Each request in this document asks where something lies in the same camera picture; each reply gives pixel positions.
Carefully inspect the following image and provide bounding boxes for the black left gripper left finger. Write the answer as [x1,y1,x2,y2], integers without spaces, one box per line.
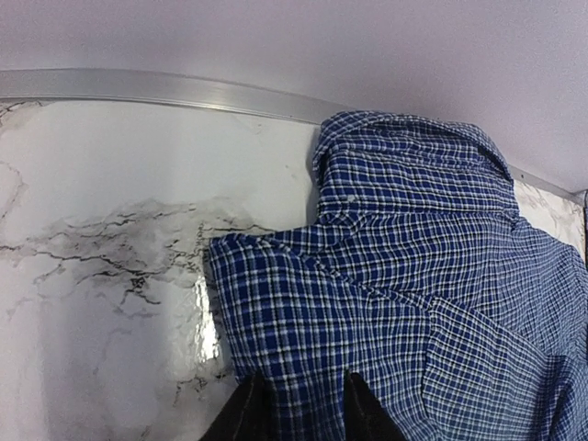
[199,374,271,441]

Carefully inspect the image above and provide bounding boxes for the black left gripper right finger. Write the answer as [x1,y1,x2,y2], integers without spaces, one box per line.
[344,371,400,441]

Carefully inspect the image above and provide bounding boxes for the blue checked long sleeve shirt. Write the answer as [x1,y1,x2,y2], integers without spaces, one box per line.
[209,111,587,440]

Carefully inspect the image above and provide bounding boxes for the aluminium back table rail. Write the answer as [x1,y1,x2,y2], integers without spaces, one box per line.
[0,68,588,203]

